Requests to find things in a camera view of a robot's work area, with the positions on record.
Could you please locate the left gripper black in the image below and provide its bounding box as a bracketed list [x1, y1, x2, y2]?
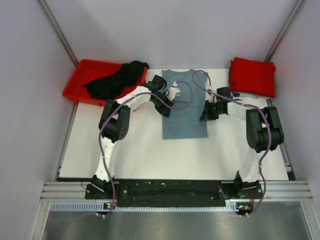
[150, 92, 175, 117]

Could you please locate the blue grey t shirt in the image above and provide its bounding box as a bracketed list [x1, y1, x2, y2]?
[161, 69, 208, 140]

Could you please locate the red t shirt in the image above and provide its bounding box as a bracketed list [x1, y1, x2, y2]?
[228, 57, 276, 98]

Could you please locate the red plastic bin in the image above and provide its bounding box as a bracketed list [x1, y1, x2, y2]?
[62, 59, 148, 106]

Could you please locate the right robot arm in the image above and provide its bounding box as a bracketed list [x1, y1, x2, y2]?
[199, 87, 285, 199]

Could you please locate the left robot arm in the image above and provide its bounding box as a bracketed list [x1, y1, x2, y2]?
[92, 75, 181, 199]

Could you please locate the black t shirt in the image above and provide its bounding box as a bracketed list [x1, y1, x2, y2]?
[83, 60, 149, 101]

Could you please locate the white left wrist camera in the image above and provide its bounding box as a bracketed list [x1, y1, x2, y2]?
[166, 81, 181, 101]

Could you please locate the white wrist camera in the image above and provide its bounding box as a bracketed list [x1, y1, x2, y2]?
[166, 81, 181, 101]
[208, 86, 219, 103]

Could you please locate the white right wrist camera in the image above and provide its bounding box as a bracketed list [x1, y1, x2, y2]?
[208, 86, 219, 103]

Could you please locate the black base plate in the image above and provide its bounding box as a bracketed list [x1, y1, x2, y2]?
[85, 178, 263, 208]

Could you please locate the aluminium frame rail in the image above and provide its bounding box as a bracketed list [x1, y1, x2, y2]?
[40, 180, 313, 202]

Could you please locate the grey slotted cable duct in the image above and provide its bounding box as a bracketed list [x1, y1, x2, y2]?
[50, 202, 244, 213]

